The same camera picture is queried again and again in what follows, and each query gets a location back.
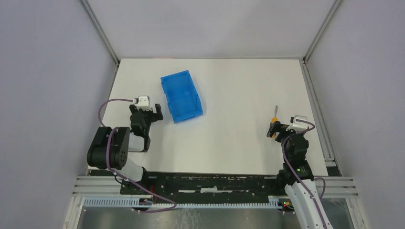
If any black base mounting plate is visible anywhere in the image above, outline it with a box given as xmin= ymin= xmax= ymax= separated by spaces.
xmin=114 ymin=171 xmax=286 ymax=205

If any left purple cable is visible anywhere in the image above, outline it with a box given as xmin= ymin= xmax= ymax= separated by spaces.
xmin=98 ymin=98 xmax=178 ymax=214

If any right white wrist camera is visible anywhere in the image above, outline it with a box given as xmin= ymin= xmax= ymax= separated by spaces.
xmin=288 ymin=115 xmax=308 ymax=132

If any right aluminium corner post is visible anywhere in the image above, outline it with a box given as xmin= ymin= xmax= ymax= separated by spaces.
xmin=302 ymin=0 xmax=344 ymax=63

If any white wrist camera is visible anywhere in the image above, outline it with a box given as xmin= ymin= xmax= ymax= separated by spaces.
xmin=133 ymin=95 xmax=152 ymax=111
xmin=288 ymin=115 xmax=308 ymax=132

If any blue plastic storage bin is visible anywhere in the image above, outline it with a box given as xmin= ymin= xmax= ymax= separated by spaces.
xmin=160 ymin=70 xmax=203 ymax=123

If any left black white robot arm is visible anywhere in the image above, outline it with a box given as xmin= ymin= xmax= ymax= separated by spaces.
xmin=86 ymin=104 xmax=163 ymax=182

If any left aluminium corner post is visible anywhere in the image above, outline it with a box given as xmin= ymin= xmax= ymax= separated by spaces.
xmin=79 ymin=0 xmax=120 ymax=67

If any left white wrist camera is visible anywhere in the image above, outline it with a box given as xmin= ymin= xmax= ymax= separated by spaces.
xmin=133 ymin=95 xmax=152 ymax=111

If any orange handled screwdriver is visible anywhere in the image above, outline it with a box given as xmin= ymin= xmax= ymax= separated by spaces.
xmin=271 ymin=105 xmax=278 ymax=123

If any aluminium corner post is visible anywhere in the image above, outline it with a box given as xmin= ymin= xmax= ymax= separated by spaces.
xmin=302 ymin=0 xmax=344 ymax=63
xmin=79 ymin=0 xmax=120 ymax=67

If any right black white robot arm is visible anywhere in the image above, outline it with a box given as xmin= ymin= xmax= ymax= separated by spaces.
xmin=267 ymin=117 xmax=333 ymax=229

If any right aluminium side rail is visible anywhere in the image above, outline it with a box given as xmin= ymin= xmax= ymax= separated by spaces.
xmin=299 ymin=58 xmax=342 ymax=177

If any white slotted cable duct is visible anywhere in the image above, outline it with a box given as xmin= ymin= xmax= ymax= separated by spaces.
xmin=83 ymin=197 xmax=282 ymax=209

